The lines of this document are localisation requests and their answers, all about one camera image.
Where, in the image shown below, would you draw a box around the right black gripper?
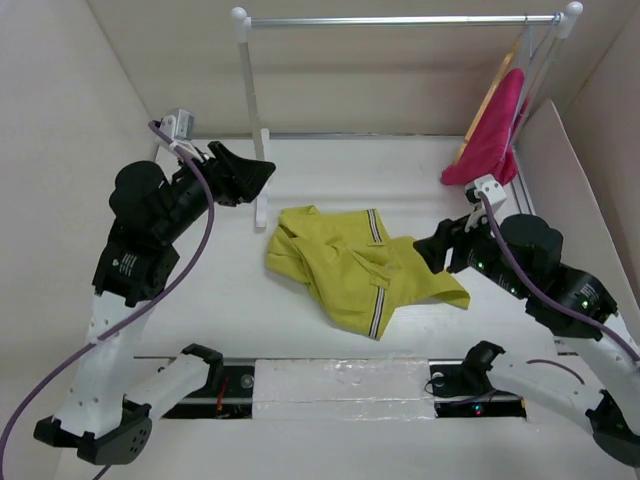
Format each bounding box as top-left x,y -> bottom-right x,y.
413,204 -> 529,298

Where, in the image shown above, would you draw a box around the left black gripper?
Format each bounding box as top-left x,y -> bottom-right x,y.
159,140 -> 275,240

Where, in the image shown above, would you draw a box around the yellow-green trousers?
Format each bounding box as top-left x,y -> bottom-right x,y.
266,205 -> 470,340

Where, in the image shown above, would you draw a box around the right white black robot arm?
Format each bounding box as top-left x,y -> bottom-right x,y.
413,214 -> 639,468

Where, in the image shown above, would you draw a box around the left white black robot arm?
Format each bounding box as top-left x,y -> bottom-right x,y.
34,141 -> 276,466

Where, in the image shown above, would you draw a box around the wooden clothes hanger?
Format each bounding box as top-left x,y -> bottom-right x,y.
453,34 -> 523,165

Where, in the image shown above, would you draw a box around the blue hanger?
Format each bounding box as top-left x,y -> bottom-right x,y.
509,12 -> 564,147

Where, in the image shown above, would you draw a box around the pink hanging garment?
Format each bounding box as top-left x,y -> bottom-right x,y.
441,68 -> 525,186

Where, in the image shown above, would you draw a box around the white metal clothes rack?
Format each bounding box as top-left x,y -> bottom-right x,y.
230,0 -> 585,231

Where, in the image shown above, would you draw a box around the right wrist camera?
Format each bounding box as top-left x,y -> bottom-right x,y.
464,175 -> 507,213

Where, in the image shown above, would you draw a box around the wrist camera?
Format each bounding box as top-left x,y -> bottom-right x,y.
160,108 -> 195,141
464,175 -> 507,213

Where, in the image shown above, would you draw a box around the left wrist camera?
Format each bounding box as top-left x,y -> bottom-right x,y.
160,108 -> 195,141

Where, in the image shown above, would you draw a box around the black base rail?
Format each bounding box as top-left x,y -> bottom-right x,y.
164,358 -> 527,421

